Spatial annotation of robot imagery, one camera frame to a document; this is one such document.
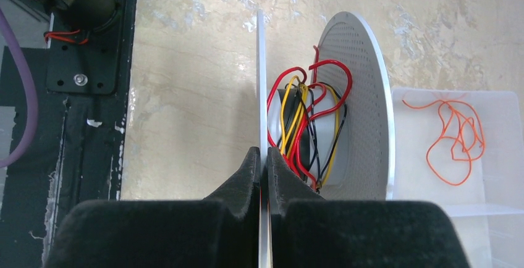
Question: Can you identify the yellow wire on spool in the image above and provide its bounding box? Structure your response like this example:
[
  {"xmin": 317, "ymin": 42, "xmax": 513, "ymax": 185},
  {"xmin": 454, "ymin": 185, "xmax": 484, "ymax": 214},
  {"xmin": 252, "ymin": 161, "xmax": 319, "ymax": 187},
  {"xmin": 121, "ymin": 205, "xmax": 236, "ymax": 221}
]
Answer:
[{"xmin": 279, "ymin": 75, "xmax": 340, "ymax": 188}]

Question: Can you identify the translucent plastic divided tray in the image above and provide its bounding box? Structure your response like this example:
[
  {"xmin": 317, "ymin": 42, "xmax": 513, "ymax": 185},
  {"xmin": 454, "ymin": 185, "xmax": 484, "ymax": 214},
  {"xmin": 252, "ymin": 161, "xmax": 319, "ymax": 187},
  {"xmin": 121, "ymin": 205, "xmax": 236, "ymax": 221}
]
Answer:
[{"xmin": 391, "ymin": 88, "xmax": 523, "ymax": 267}]

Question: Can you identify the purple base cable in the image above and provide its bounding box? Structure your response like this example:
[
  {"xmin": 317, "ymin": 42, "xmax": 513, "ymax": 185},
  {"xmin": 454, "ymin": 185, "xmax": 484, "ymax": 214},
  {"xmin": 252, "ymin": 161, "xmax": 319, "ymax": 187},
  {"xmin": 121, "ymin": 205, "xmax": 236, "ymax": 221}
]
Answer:
[{"xmin": 0, "ymin": 8, "xmax": 39, "ymax": 169}]

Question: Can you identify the black wire on spool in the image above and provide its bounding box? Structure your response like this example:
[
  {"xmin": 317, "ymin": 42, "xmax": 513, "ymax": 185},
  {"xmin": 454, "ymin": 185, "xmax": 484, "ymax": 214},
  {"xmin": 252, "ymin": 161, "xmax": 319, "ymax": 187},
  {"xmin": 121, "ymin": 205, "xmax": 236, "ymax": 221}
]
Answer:
[{"xmin": 276, "ymin": 81, "xmax": 348, "ymax": 193}]

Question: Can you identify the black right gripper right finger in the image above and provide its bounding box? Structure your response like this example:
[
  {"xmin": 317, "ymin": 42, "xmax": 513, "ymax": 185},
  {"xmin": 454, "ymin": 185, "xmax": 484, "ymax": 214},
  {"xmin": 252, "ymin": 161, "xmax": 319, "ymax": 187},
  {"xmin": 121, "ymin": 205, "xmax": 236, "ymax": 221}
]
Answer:
[{"xmin": 266, "ymin": 148, "xmax": 469, "ymax": 267}]

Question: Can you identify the red wire on spool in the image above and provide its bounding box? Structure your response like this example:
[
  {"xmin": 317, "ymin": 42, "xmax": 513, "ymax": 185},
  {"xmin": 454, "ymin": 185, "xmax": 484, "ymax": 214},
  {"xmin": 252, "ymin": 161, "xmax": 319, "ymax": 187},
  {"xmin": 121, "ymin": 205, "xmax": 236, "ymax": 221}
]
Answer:
[{"xmin": 266, "ymin": 45, "xmax": 353, "ymax": 187}]

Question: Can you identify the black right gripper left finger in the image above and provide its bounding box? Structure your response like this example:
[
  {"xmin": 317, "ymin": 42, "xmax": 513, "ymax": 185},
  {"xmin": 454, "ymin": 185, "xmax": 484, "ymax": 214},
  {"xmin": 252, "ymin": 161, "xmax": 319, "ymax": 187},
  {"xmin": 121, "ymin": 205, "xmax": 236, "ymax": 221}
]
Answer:
[{"xmin": 45, "ymin": 147, "xmax": 261, "ymax": 267}]

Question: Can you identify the white filament spool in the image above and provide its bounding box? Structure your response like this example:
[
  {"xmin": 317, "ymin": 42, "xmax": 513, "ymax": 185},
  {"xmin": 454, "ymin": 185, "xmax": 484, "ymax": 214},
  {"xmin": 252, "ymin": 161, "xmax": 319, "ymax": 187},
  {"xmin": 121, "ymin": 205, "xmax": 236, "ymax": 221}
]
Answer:
[{"xmin": 256, "ymin": 10, "xmax": 395, "ymax": 267}]

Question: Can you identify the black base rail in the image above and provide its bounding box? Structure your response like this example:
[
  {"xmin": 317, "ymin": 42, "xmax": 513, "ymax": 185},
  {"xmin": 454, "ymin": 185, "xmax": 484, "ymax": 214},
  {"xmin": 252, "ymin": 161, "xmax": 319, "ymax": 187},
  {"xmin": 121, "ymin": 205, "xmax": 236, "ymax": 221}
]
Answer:
[{"xmin": 1, "ymin": 0, "xmax": 137, "ymax": 267}]

